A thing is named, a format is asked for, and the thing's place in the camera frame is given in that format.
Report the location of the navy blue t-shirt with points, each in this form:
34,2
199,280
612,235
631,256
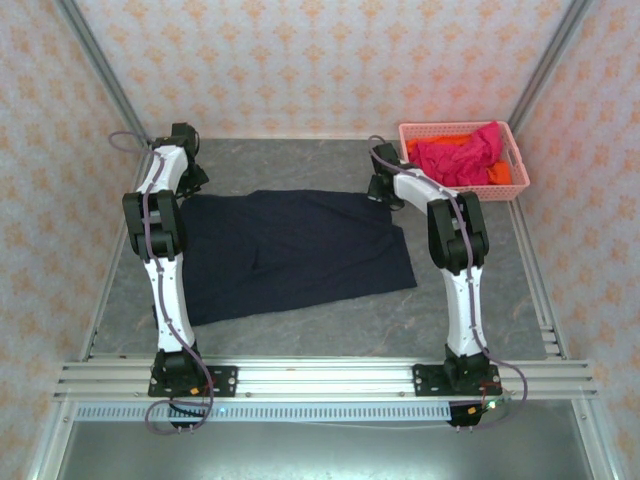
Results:
300,255

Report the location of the aluminium frame post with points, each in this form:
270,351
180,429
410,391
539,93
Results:
102,70
547,65

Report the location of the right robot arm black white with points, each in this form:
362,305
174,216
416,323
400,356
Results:
462,300

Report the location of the black right electronics bracket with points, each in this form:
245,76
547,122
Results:
470,415

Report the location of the pink plastic basket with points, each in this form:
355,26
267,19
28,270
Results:
500,192

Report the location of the aluminium mounting rail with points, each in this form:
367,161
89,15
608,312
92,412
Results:
325,380

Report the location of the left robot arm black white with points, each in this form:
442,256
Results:
167,295

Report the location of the magenta t-shirt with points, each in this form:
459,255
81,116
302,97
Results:
460,160

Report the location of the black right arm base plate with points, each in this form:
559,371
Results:
427,381

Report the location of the orange t-shirt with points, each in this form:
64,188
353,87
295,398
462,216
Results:
500,172

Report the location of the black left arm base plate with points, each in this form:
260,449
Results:
225,382

